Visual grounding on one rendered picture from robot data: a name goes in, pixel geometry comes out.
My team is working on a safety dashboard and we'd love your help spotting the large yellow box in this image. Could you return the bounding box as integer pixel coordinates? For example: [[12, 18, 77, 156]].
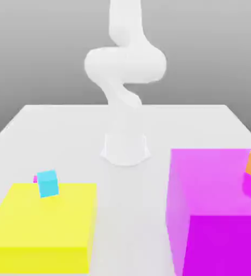
[[0, 183, 97, 275]]

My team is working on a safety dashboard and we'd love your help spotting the large magenta box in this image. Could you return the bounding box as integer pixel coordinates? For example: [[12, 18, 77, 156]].
[[165, 148, 251, 276]]

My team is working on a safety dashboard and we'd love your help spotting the small cyan cube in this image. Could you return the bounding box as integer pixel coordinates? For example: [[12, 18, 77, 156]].
[[37, 169, 60, 198]]

